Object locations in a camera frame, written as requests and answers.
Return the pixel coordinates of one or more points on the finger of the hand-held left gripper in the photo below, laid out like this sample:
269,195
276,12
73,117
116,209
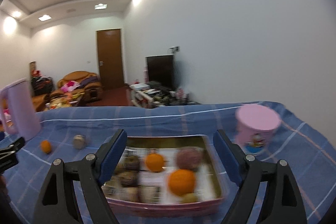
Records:
8,162
13,144

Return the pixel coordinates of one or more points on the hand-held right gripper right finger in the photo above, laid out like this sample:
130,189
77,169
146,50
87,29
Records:
227,158

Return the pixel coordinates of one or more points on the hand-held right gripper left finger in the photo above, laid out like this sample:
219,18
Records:
113,158

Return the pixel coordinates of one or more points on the orange tangerine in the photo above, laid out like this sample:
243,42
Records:
155,162
182,182
46,146

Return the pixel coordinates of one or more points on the purple passion fruit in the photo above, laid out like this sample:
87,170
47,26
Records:
188,159

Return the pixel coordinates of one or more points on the small tan fruit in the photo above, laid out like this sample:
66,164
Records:
189,198

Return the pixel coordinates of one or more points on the pink tin box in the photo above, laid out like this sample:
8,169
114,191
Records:
170,209

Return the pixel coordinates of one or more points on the pink electric kettle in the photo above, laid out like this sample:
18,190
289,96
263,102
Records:
23,108

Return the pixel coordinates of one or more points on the pink cartoon print cup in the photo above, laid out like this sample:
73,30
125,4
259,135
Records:
257,119

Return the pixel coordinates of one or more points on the orange leather armchair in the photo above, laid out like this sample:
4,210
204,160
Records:
39,102

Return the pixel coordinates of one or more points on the blue plaid blanket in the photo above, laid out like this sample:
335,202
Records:
157,124

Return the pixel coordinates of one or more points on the white television stand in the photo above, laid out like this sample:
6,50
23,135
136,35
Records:
139,98

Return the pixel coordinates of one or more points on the cluttered coffee table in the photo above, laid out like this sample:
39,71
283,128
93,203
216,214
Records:
65,102

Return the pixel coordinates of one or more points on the purple cloth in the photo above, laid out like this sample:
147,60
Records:
90,80

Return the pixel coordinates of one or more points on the pink bottle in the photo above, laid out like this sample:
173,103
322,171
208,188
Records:
145,75

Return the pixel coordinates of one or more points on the orange leather sofa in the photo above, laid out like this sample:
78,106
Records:
76,75

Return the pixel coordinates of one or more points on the black television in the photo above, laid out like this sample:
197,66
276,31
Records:
160,69

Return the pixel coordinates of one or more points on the brown wooden door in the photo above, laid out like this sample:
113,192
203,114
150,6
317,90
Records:
110,56

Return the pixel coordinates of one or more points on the square ceiling light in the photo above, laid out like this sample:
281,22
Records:
100,6
44,17

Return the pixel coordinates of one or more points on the wall socket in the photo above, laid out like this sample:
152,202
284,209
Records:
174,49

